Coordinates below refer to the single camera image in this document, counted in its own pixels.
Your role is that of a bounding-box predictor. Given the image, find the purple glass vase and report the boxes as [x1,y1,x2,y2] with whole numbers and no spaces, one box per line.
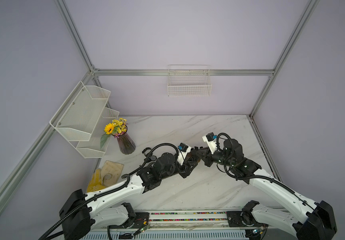
[116,133,136,155]

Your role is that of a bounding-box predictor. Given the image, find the black watch white markings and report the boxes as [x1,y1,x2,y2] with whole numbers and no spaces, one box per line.
[147,155,157,163]

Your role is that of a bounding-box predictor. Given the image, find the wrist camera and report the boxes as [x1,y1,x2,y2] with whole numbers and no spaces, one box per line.
[203,132,218,154]
[177,143,192,166]

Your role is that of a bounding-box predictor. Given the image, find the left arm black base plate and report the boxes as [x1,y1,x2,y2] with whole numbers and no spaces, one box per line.
[121,212,149,229]

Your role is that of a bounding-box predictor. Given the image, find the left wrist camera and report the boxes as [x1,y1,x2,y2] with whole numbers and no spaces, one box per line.
[177,143,192,166]

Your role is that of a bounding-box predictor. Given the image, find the white two-tier mesh shelf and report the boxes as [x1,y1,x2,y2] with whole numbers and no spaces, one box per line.
[49,82,119,159]

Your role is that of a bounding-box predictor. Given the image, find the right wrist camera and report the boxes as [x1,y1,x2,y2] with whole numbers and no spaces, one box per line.
[203,132,218,154]

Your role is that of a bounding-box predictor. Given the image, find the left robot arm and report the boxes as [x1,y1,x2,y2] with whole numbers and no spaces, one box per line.
[40,143,199,240]

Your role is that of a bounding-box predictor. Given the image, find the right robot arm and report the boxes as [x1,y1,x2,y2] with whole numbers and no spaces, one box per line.
[191,133,338,240]

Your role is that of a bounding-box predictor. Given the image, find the yellow sunflower bouquet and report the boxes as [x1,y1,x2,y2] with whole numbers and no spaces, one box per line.
[99,118,128,149]

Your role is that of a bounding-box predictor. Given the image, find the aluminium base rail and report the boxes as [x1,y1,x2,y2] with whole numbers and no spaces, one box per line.
[82,207,298,240]

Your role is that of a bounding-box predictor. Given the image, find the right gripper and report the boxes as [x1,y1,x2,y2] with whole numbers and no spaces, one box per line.
[195,146,234,168]

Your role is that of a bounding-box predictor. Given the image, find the white wire wall basket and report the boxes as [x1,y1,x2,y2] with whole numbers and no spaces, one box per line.
[167,65,212,97]

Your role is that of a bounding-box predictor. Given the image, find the black watch dark dial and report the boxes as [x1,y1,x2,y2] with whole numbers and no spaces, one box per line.
[142,147,152,158]

